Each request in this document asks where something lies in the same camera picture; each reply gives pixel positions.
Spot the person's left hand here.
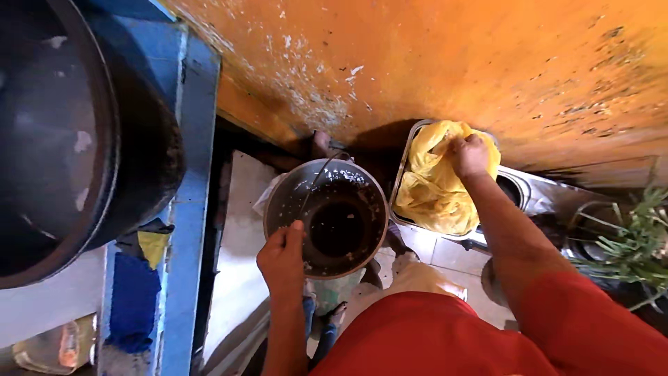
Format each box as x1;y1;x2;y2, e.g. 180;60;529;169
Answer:
256;220;305;297

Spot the person's right hand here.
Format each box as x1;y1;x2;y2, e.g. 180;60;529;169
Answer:
449;134;490;180

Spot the metal bucket with wire handle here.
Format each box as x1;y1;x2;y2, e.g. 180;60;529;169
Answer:
263;151;389;280

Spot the yellow plastic bag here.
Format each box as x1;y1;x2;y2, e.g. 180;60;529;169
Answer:
395;120;502;236

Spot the person's left forearm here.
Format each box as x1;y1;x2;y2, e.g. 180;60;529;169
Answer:
262;287;309;376

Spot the person's right forearm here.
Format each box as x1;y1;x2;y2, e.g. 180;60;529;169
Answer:
462;170;578;304

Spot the white board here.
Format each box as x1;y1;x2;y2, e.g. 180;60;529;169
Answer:
201;150;279;369

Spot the rectangular metal tray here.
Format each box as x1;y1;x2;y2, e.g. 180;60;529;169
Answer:
389;119;500;241

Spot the metal gas stove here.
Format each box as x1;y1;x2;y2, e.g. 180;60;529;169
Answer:
461;165;617;262

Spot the blue painted stand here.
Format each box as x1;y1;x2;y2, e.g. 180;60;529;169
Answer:
70;0;222;376

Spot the yellow and black cloth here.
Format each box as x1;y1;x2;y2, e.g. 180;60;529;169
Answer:
116;218;175;271

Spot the dark blue cloth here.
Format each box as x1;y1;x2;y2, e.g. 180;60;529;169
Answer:
105;252;162;354

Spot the large black pot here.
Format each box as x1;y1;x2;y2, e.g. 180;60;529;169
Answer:
0;0;186;290

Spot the person's body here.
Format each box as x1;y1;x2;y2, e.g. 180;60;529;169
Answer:
308;272;668;376

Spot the bunch of green leafy stalks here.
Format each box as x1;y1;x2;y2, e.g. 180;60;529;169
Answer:
566;180;668;312

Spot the clear plastic bag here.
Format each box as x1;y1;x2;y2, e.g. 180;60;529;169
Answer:
12;313;98;376

